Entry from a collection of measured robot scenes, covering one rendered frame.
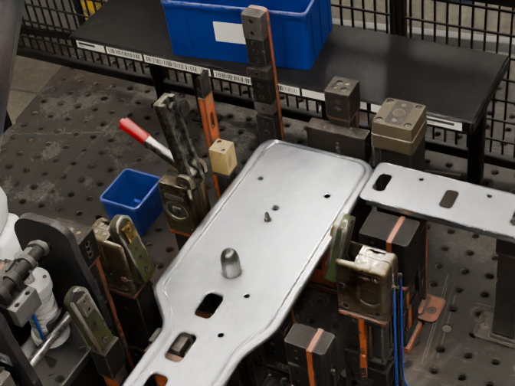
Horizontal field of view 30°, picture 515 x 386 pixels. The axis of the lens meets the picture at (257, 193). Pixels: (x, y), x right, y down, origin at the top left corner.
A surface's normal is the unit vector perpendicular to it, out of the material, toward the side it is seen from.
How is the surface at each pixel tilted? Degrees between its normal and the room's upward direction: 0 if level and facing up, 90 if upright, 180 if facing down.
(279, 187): 0
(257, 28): 90
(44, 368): 0
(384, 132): 89
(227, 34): 90
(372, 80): 0
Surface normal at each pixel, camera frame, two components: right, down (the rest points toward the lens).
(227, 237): -0.11, -0.73
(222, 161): -0.46, 0.64
